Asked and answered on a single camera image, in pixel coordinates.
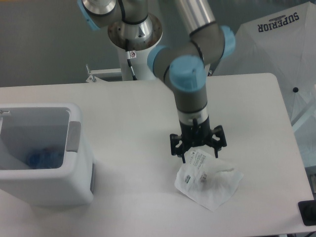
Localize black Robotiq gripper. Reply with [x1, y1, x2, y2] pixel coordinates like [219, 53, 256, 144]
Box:
[169, 118, 227, 163]

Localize clear plastic water bottle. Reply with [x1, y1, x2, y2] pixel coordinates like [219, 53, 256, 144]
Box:
[26, 149, 64, 169]

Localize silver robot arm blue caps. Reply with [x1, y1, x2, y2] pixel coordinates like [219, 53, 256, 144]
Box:
[77, 0, 236, 158]

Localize white plastic trash can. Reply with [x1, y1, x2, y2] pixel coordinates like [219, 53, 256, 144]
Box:
[0, 103, 95, 206]

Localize white plastic wrapper bag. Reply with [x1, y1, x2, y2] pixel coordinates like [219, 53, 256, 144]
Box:
[174, 149, 243, 211]

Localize right metal table clamp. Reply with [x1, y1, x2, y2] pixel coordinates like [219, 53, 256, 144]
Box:
[205, 65, 213, 77]

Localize metal table clamp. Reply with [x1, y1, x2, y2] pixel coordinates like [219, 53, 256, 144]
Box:
[205, 65, 213, 77]
[85, 64, 96, 83]

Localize left metal table clamp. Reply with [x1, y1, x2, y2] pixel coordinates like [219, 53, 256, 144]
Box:
[85, 64, 96, 83]

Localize white Superior umbrella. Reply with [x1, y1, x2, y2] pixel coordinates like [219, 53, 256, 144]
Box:
[212, 0, 316, 154]

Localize black device at table edge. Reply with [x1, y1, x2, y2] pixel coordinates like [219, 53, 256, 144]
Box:
[298, 200, 316, 226]

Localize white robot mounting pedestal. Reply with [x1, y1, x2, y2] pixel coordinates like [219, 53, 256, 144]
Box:
[85, 46, 163, 83]

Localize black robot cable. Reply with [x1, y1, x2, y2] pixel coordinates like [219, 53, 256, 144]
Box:
[124, 39, 138, 81]

